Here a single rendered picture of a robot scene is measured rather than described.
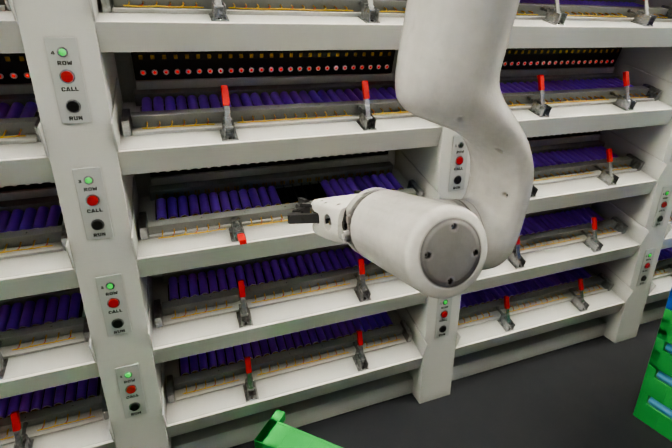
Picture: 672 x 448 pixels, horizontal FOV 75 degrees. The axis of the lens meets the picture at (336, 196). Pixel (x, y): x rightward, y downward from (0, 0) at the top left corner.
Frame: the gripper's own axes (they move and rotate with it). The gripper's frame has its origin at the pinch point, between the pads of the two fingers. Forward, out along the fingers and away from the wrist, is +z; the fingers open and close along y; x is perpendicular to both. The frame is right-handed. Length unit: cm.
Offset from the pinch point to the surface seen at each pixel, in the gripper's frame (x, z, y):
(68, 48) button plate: 25.5, 11.7, -34.1
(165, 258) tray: -9.4, 19.5, -25.5
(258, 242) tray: -9.0, 19.3, -8.8
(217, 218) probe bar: -4.0, 22.9, -15.5
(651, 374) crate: -53, 5, 80
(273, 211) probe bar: -4.1, 23.0, -4.6
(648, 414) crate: -64, 5, 80
